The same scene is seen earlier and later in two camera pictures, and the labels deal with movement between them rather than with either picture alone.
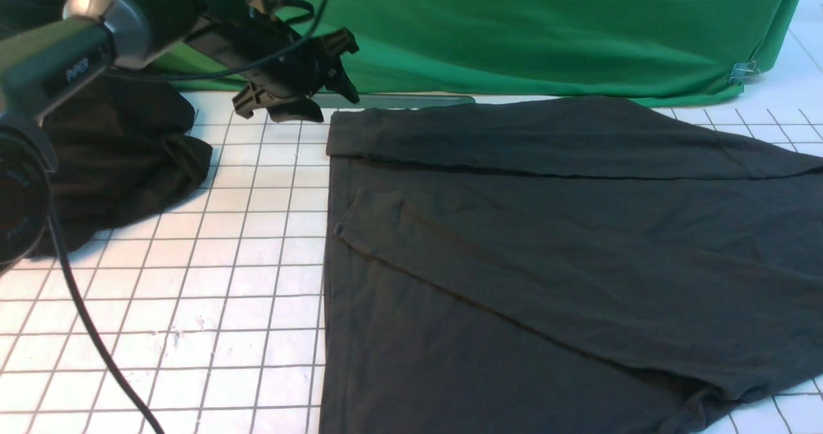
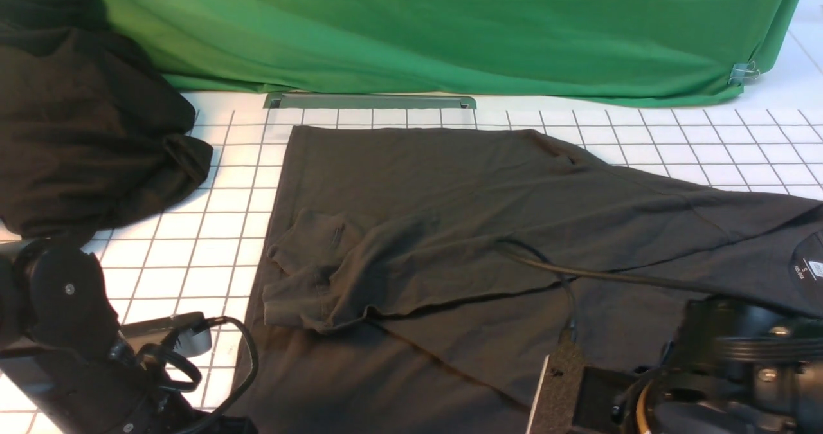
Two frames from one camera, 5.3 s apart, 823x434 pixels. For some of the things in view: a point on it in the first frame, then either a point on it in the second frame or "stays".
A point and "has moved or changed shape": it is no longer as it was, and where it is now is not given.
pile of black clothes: x=121 y=144 stays
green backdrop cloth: x=680 y=35 stays
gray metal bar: x=326 y=101 stays
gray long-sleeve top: x=588 y=265 has moved or changed shape
